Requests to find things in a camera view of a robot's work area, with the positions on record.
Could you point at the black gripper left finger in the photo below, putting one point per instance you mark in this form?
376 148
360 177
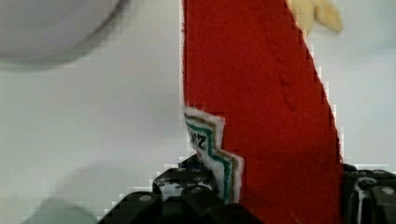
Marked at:
186 194

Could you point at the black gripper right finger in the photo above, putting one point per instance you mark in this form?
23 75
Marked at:
368 196

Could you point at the red plush ketchup bottle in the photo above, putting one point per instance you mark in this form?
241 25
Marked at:
257 113

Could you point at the grey round plate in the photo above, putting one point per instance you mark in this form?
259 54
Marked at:
35 29

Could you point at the green metal cup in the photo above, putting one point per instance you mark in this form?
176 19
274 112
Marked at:
60 212

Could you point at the yellow plush banana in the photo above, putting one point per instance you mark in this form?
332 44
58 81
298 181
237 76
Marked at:
306 12

